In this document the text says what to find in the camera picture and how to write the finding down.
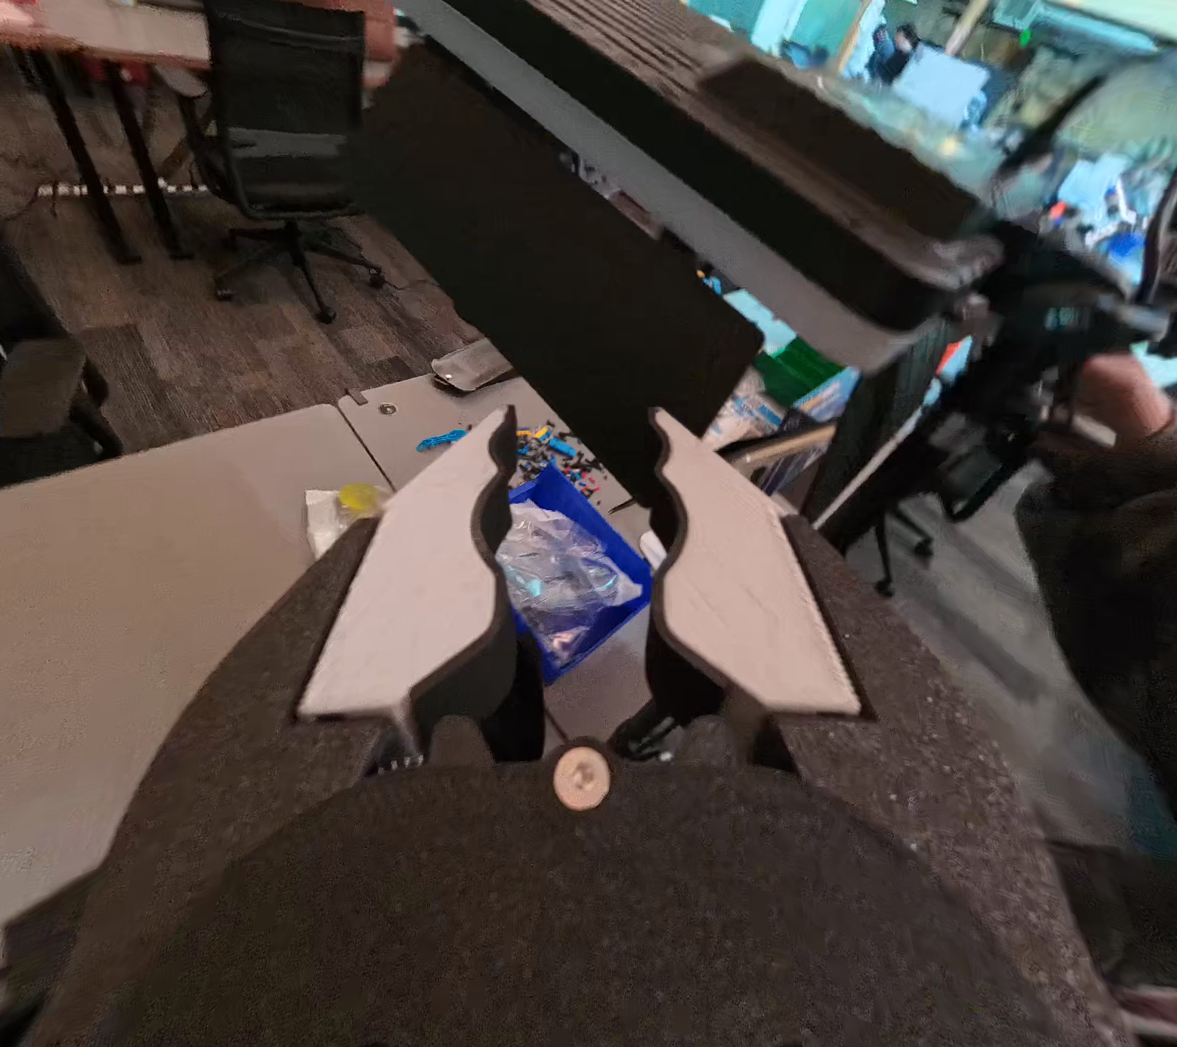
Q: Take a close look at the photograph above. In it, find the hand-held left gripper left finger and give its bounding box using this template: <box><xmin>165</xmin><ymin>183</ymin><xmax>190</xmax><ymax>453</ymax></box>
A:
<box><xmin>297</xmin><ymin>406</ymin><xmax>518</xmax><ymax>724</ymax></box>

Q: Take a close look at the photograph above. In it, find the grey flat pad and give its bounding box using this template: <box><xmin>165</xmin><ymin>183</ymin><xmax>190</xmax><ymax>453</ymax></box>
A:
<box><xmin>430</xmin><ymin>343</ymin><xmax>515</xmax><ymax>395</ymax></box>

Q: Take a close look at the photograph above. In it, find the person's right hand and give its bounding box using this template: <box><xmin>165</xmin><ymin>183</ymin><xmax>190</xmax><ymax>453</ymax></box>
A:
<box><xmin>1075</xmin><ymin>352</ymin><xmax>1177</xmax><ymax>452</ymax></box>

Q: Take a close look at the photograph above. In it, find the black mesh office chair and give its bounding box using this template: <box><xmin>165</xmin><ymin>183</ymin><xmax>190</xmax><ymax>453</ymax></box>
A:
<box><xmin>176</xmin><ymin>0</ymin><xmax>390</xmax><ymax>329</ymax></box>

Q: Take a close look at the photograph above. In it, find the wooden top black table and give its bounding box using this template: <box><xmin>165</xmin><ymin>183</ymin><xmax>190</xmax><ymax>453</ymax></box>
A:
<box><xmin>0</xmin><ymin>0</ymin><xmax>214</xmax><ymax>269</ymax></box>

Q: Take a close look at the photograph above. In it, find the bundle of clear plastic bags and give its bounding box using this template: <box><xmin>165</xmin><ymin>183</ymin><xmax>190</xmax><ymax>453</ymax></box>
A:
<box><xmin>495</xmin><ymin>503</ymin><xmax>647</xmax><ymax>669</ymax></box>

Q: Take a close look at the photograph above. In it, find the pile of toy building parts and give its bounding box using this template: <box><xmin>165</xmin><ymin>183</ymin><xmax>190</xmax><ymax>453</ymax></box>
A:
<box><xmin>414</xmin><ymin>420</ymin><xmax>610</xmax><ymax>500</ymax></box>

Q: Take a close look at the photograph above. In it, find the long white power strip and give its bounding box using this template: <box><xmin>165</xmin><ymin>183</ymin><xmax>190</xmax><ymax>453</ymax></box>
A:
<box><xmin>34</xmin><ymin>180</ymin><xmax>201</xmax><ymax>202</ymax></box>

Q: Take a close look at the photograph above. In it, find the blue plastic bin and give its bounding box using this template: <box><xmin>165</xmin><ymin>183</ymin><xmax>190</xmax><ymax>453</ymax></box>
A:
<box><xmin>500</xmin><ymin>462</ymin><xmax>656</xmax><ymax>687</ymax></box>

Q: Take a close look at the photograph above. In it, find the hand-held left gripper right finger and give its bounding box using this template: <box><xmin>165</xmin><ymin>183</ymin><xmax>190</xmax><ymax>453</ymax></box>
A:
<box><xmin>646</xmin><ymin>408</ymin><xmax>863</xmax><ymax>768</ymax></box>

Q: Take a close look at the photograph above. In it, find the black led light panel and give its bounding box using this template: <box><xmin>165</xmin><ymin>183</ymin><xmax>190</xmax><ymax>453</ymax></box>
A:
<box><xmin>352</xmin><ymin>0</ymin><xmax>1005</xmax><ymax>508</ymax></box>

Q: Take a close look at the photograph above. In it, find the clear plastic bag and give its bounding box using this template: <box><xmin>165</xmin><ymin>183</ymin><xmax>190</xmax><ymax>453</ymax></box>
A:
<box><xmin>304</xmin><ymin>484</ymin><xmax>393</xmax><ymax>563</ymax></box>

